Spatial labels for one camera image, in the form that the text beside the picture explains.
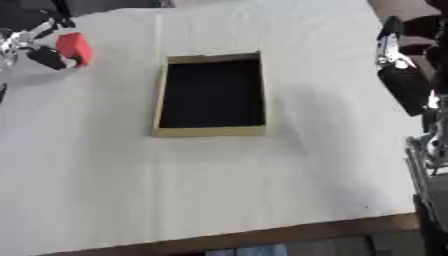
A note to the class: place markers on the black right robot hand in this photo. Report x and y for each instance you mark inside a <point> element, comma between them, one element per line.
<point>408,87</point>

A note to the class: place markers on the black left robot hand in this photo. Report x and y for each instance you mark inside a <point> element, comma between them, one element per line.
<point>48,58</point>

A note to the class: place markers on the red block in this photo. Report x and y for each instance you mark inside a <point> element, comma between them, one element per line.
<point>76,48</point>

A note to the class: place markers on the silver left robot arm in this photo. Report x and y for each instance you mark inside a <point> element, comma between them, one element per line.
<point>8,46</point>

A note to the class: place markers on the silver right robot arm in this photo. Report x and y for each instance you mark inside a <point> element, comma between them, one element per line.
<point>433,186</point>

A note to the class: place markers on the tan cardboard box black inside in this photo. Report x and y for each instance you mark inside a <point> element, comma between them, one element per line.
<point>211,96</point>

